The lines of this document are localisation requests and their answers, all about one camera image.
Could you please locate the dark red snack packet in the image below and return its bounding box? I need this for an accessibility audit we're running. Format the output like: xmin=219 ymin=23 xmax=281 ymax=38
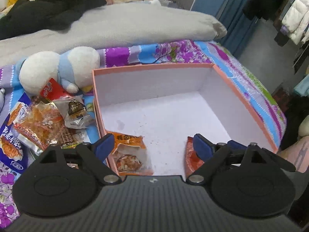
xmin=184 ymin=137 xmax=204 ymax=178

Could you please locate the red label clear snack bag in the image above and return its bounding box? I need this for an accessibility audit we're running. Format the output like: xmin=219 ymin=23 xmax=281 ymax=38
xmin=14 ymin=78 xmax=71 ymax=154

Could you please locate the black sesame paste packet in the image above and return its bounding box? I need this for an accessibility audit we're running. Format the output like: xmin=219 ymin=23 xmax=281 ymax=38
xmin=53 ymin=96 xmax=94 ymax=129

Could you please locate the orange snack packet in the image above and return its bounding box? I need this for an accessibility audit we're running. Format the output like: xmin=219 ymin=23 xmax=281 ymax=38
xmin=107 ymin=131 xmax=154 ymax=176

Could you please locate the red gold jerky packet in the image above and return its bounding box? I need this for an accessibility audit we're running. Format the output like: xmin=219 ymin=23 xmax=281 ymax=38
xmin=58 ymin=128 xmax=90 ymax=149

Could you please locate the blue white snack packet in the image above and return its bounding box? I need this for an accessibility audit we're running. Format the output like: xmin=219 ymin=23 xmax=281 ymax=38
xmin=1 ymin=93 xmax=31 ymax=174

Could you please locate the pink cardboard box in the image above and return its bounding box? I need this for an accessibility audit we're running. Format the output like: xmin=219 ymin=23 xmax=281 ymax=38
xmin=92 ymin=63 xmax=278 ymax=175

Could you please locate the white blue plush toy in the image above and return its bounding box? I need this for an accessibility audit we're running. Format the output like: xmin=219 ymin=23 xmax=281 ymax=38
xmin=16 ymin=46 xmax=101 ymax=95

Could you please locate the blue curtain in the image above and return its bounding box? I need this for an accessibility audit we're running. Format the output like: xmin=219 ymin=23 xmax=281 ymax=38
xmin=219 ymin=0 xmax=257 ymax=58

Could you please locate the white puffer jacket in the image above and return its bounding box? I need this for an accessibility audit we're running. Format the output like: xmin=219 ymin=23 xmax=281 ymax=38
xmin=282 ymin=0 xmax=308 ymax=44

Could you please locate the grey duvet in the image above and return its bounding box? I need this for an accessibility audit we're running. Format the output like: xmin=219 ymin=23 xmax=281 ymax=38
xmin=1 ymin=3 xmax=227 ymax=67

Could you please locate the black clothes pile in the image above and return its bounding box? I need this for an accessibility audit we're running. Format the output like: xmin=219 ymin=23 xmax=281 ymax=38
xmin=1 ymin=0 xmax=107 ymax=40

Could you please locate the blue chair back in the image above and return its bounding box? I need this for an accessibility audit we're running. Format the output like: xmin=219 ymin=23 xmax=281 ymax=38
xmin=191 ymin=0 xmax=226 ymax=17

